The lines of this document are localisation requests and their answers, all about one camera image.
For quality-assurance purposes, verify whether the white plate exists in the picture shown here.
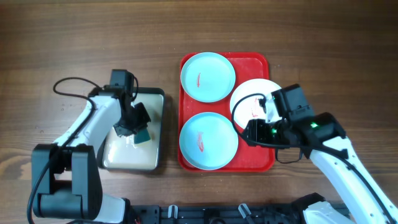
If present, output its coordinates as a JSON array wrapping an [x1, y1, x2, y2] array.
[[230, 78, 281, 129]]

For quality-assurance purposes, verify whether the green yellow sponge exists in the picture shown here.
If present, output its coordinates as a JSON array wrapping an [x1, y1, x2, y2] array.
[[134, 128, 151, 145]]

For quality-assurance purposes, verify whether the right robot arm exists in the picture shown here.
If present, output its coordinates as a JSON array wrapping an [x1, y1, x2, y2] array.
[[240, 113, 397, 223]]

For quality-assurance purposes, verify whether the light blue plate front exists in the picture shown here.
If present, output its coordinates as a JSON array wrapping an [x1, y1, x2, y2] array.
[[179, 112, 239, 170]]

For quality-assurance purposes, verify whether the light blue plate rear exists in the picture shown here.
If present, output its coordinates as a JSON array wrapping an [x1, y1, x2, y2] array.
[[180, 52, 236, 103]]

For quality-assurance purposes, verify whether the light blue plate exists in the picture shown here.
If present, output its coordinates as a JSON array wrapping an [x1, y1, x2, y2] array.
[[180, 52, 236, 103], [179, 112, 239, 170]]

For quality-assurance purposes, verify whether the black tray with soapy water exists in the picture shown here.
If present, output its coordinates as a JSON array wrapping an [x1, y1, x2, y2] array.
[[96, 87, 165, 171]]

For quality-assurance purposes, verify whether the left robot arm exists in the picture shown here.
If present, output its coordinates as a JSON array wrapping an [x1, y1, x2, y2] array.
[[27, 86, 150, 223]]

